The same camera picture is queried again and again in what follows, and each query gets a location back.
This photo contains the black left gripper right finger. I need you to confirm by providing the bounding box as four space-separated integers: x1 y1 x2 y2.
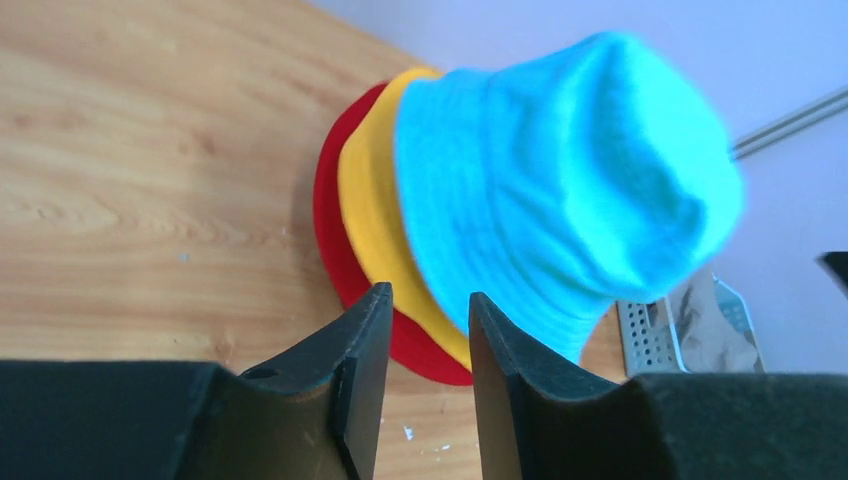
469 293 847 479

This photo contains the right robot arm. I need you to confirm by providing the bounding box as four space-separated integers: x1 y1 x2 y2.
817 251 848 294

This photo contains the yellow bucket hat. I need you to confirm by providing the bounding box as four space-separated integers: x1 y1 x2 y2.
337 67 471 373

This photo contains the red bucket hat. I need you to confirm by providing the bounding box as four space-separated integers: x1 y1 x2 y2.
312 82 473 386

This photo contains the light blue bucket hat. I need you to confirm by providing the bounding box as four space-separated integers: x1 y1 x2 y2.
393 32 744 361

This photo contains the grey hat in basket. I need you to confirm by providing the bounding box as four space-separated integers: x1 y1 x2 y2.
668 267 759 373

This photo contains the light blue plastic basket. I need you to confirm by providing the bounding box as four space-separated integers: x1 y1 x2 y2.
616 275 765 377

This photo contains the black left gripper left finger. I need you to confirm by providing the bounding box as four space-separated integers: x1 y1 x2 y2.
1 283 393 479

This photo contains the aluminium frame rail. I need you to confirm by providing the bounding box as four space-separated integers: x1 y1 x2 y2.
733 85 847 161

